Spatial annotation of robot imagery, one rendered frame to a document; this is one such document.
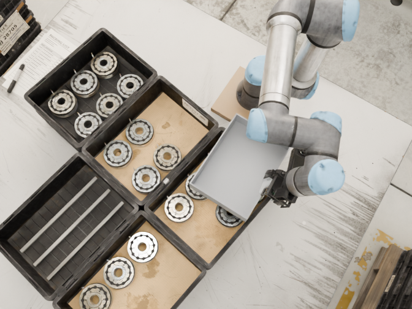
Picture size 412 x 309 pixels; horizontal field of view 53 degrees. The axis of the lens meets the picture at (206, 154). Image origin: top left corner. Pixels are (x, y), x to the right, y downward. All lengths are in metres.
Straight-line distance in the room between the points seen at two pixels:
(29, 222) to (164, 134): 0.56
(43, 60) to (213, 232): 1.04
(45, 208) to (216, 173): 0.64
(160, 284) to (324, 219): 0.67
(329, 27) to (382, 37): 1.80
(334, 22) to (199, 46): 0.81
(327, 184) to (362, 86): 1.86
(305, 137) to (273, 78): 0.17
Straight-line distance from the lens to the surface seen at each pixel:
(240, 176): 1.28
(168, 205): 1.45
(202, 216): 1.47
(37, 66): 1.94
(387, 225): 2.53
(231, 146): 1.31
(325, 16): 1.20
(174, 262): 1.46
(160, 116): 1.58
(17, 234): 1.59
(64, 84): 1.71
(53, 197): 1.57
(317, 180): 0.93
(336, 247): 1.67
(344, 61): 2.81
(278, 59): 1.07
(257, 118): 0.95
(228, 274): 1.59
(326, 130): 0.98
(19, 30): 2.51
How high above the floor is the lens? 2.28
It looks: 72 degrees down
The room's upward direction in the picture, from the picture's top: 4 degrees clockwise
